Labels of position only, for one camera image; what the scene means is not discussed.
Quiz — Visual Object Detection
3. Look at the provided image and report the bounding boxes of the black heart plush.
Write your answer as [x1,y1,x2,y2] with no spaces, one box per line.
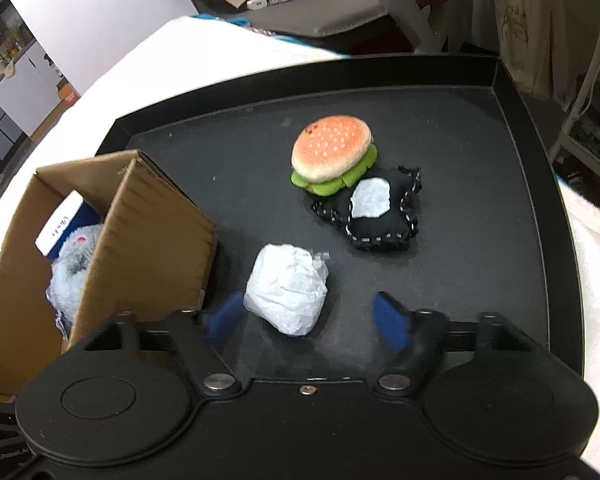
[312,165,423,252]

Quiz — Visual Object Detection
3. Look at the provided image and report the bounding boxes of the white ball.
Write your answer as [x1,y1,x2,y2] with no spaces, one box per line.
[243,243,330,337]

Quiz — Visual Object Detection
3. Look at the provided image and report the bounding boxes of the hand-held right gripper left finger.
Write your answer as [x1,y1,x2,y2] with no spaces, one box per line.
[80,290,246,396]

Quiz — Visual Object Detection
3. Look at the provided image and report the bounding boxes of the white kitchen cabinet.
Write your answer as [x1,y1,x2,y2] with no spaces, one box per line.
[0,0,81,161]

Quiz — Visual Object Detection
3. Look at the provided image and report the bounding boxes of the burger plush toy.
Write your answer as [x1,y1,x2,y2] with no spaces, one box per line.
[290,115,378,197]

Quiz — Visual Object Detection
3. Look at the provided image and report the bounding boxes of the white metal rack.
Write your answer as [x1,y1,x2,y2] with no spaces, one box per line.
[550,0,600,196]

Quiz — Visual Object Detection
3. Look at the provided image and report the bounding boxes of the blue fluffy plush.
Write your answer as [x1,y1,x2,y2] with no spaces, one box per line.
[46,224,103,341]

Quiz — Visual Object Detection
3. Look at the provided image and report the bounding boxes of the brown cardboard box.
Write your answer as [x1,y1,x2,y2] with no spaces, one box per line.
[0,149,218,398]

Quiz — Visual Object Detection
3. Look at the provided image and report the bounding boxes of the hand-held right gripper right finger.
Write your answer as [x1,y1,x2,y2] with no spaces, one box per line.
[371,291,536,396]

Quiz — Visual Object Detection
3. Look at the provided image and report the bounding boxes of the beige tote bag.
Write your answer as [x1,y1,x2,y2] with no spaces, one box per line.
[485,0,571,101]

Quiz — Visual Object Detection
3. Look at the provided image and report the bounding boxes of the black tray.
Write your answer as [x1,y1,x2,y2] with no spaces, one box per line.
[94,52,586,391]

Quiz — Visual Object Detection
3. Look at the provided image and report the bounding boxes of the blue tissue packet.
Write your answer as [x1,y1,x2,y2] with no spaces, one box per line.
[35,190,101,261]

